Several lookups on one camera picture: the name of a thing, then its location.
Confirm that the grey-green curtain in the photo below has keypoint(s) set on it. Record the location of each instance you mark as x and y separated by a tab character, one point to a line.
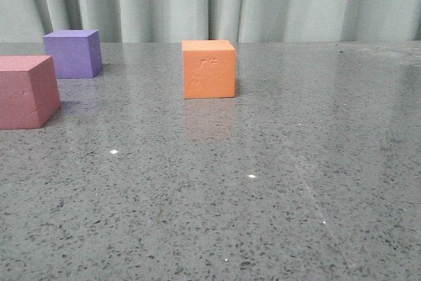
132	21

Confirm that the purple foam cube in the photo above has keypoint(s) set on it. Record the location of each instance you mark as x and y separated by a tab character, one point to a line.
76	53

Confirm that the orange foam cube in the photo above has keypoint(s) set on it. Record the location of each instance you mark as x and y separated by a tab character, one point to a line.
209	68

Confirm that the pink foam cube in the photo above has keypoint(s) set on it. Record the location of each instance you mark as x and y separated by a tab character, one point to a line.
29	91

